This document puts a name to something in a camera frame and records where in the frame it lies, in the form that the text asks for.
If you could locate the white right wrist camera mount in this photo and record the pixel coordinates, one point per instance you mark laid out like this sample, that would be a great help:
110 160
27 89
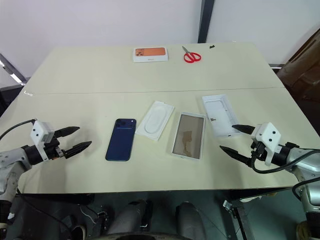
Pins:
268 135

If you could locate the white insert tray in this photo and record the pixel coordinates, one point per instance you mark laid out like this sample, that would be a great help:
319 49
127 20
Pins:
153 121

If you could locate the white phone box lid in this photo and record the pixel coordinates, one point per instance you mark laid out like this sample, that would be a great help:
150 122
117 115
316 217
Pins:
220 112

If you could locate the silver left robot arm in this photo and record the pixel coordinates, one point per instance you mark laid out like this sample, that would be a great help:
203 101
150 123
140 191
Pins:
15 156

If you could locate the dark vertical post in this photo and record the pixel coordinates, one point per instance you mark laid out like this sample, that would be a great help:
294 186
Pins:
206 20

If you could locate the small black clip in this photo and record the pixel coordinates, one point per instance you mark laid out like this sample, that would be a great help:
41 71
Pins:
212 46

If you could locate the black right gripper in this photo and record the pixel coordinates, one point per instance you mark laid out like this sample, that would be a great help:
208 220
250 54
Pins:
257 152

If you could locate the metal table bracket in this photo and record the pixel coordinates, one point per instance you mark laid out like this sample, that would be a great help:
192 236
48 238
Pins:
237 215

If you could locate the closed orange-print phone box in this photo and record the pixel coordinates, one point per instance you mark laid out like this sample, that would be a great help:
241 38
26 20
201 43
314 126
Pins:
150 53

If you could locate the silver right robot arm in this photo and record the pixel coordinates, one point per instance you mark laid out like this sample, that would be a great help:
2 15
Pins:
300 160

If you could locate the white phone box base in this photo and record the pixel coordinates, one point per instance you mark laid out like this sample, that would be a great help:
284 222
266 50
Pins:
188 137

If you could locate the dark blue smartphone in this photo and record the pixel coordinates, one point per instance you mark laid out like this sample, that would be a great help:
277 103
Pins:
121 141

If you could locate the dark rounded shape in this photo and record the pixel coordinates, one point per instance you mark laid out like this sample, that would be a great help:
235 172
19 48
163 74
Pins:
131 216

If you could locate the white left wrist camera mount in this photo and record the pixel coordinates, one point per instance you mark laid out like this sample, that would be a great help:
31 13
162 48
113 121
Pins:
40 130

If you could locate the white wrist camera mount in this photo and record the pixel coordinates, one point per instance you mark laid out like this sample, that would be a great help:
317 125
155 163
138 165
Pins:
40 130
268 135

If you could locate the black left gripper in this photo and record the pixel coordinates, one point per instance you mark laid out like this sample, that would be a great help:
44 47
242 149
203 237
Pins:
53 150

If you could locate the grey metal frame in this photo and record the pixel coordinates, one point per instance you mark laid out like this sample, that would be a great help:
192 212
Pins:
11 68

